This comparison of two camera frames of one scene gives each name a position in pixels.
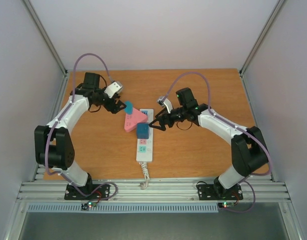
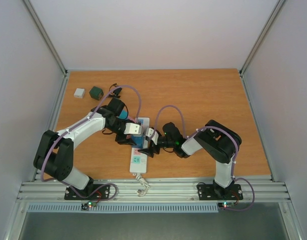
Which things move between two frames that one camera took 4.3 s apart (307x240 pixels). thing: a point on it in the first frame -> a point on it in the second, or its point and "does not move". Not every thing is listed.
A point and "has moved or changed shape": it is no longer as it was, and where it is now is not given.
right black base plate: (209, 192) does not move
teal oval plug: (129, 108) -> (123, 114)
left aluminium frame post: (48, 39) does not move
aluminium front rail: (151, 191) does not move
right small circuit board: (226, 205) does not move
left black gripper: (116, 108) -> (123, 140)
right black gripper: (158, 123) -> (151, 153)
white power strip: (145, 147) has moved or changed shape
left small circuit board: (88, 205) does not move
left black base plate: (71, 194) does not move
